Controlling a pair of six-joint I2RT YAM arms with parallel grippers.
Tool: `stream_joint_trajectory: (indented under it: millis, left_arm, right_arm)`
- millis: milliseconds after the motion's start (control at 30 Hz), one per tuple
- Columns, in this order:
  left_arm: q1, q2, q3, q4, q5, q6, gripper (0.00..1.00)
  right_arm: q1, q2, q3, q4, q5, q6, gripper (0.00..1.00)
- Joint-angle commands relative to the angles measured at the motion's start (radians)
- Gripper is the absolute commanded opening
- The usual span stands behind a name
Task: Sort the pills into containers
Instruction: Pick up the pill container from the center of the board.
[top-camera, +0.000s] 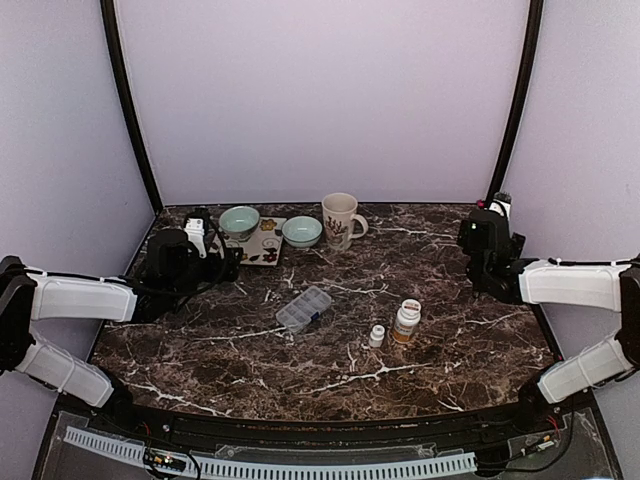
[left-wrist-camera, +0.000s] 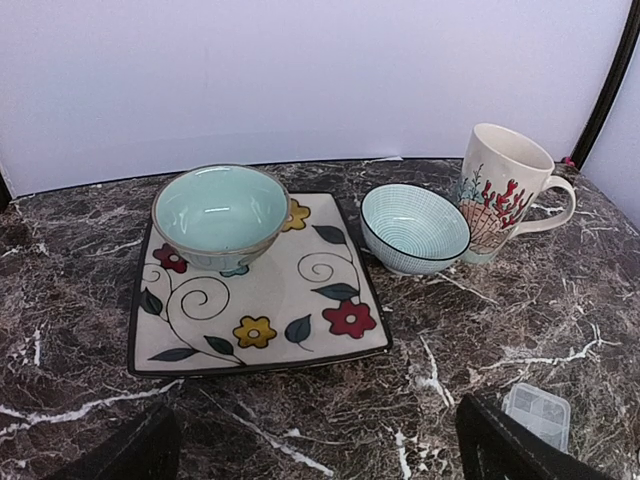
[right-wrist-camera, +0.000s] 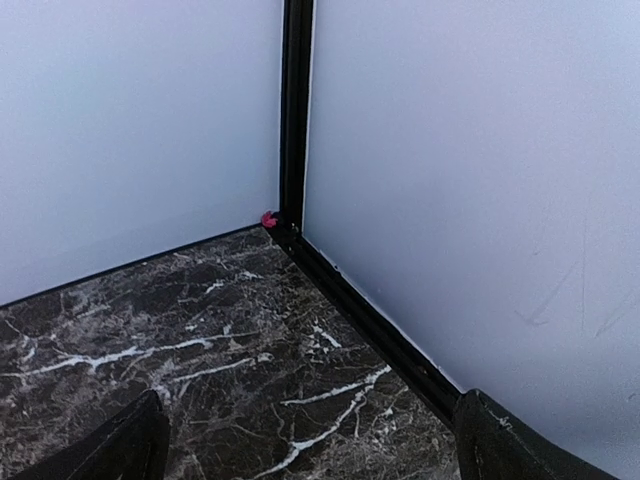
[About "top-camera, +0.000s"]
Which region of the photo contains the large orange label pill bottle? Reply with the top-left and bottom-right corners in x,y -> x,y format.
391,299 -> 422,343

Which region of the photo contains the clear plastic pill organizer box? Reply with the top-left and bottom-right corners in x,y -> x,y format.
276,286 -> 332,334

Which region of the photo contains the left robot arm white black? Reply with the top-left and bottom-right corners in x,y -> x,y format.
1,229 -> 243,436

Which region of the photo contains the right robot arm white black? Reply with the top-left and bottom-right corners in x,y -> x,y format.
457,204 -> 639,434

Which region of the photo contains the left teal ceramic bowl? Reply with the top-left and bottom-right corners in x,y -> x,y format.
219,206 -> 260,241

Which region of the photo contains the teal ceramic bowl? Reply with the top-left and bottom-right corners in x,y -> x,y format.
282,216 -> 323,248
219,206 -> 260,241

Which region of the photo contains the square floral ceramic plate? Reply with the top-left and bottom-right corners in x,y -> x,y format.
223,217 -> 286,266

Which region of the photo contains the right teal ceramic bowl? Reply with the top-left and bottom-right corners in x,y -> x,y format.
282,216 -> 323,248

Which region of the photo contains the cream mug with coral pattern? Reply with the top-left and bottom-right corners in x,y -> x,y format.
321,193 -> 369,251

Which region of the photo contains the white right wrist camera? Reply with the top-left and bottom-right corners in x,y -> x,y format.
489,192 -> 512,219

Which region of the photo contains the black front rail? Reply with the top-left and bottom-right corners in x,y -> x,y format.
49,387 -> 601,454

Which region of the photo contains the white slotted cable duct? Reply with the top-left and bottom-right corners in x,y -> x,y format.
63,427 -> 477,479

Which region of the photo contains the right black frame post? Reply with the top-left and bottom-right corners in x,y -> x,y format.
485,0 -> 544,204

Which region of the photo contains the black frame post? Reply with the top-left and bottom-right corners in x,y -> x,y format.
485,0 -> 544,204
99,0 -> 164,215

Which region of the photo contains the left black frame post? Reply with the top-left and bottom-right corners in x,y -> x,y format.
99,0 -> 164,215

